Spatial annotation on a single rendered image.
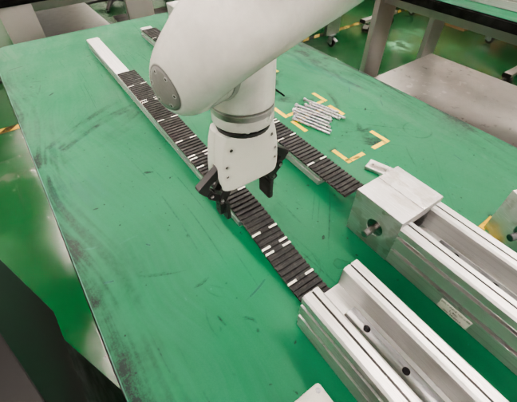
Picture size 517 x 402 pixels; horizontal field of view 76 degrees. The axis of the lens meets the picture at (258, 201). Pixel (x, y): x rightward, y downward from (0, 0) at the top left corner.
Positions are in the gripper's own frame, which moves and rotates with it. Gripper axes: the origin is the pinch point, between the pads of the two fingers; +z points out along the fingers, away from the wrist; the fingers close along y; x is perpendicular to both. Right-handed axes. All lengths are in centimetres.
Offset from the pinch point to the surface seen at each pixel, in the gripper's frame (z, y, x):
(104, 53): 4, -1, -82
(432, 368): -0.3, -2.4, 34.5
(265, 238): 4.3, 0.4, 6.3
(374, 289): -2.1, -3.4, 24.6
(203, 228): 6.5, 7.1, -3.3
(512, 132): 62, -176, -9
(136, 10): 26, -46, -191
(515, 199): -2.3, -34.0, 26.7
